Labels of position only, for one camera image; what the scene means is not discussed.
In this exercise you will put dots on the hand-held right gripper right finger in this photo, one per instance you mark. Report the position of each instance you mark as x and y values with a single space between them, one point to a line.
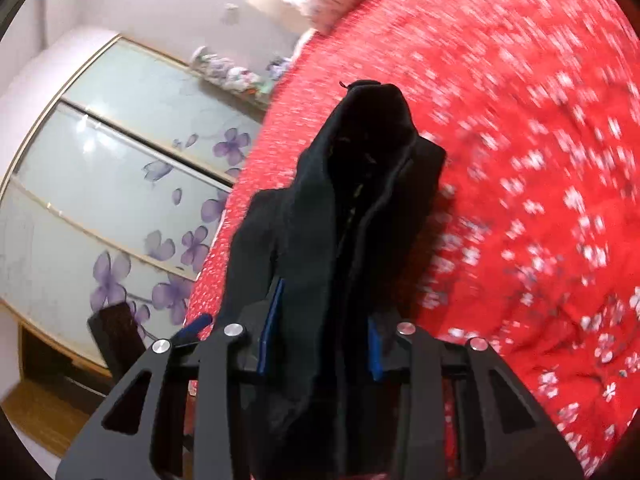
376 355

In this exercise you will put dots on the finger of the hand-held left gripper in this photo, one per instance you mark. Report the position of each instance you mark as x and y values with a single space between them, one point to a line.
192 329
115 332

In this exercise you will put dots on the black pants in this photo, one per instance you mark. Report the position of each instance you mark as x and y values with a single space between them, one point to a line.
345 210

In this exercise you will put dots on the wardrobe with purple flower doors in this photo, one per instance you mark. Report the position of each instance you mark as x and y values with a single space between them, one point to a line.
100 200

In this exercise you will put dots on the red floral bedspread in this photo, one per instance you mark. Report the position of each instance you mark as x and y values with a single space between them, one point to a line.
525 160

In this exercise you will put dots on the column of plush toys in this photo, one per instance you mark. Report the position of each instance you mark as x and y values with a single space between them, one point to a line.
230 75

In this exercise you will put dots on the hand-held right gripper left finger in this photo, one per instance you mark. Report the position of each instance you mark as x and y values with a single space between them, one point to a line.
272 330

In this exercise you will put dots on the white wall socket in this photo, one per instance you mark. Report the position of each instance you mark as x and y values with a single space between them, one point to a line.
231 14

